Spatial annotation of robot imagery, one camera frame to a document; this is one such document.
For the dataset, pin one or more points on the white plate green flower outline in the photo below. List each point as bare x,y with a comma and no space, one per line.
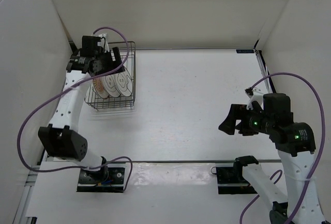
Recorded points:
124,82

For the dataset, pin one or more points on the metal rail front bar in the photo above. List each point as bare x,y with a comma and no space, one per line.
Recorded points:
202,161

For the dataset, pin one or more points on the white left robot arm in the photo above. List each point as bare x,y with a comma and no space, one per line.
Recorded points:
61,138

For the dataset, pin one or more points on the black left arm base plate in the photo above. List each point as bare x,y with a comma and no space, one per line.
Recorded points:
110,180

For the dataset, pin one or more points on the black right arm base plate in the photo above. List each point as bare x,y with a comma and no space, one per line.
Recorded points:
229,184

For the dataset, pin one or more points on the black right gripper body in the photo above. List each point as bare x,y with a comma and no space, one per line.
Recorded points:
255,122

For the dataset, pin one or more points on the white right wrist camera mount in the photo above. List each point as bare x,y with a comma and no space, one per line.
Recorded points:
254,94

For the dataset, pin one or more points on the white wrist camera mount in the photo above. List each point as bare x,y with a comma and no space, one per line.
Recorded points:
103,38
254,94

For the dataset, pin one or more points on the white plate orange sunburst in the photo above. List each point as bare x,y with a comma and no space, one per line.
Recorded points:
99,88

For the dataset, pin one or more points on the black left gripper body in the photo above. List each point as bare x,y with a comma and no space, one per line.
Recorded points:
106,63

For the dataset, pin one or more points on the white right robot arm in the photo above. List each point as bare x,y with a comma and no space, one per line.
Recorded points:
295,144

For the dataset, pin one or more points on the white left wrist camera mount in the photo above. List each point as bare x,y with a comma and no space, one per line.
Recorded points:
103,38

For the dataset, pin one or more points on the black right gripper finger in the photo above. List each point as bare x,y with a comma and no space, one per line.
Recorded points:
237,111
230,125

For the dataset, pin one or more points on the metal wire dish rack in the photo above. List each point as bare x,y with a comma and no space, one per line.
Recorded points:
120,103

